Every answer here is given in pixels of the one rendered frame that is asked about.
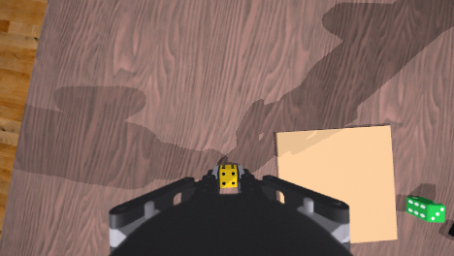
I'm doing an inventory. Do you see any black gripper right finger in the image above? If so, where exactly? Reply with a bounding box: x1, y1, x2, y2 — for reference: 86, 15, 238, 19
236, 165, 351, 253

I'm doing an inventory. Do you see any beige square mat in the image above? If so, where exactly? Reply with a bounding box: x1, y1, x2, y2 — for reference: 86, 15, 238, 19
276, 126, 397, 243

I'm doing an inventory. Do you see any green die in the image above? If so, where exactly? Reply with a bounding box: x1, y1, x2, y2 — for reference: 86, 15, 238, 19
406, 197, 445, 222

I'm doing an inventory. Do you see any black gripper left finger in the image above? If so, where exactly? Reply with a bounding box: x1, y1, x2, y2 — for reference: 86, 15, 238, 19
109, 166, 220, 253

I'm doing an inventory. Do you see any yellow die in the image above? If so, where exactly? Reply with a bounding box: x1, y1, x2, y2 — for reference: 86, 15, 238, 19
219, 165, 238, 187

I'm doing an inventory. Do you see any black die with white pips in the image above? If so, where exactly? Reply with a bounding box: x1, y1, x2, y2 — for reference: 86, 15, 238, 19
448, 223, 454, 238

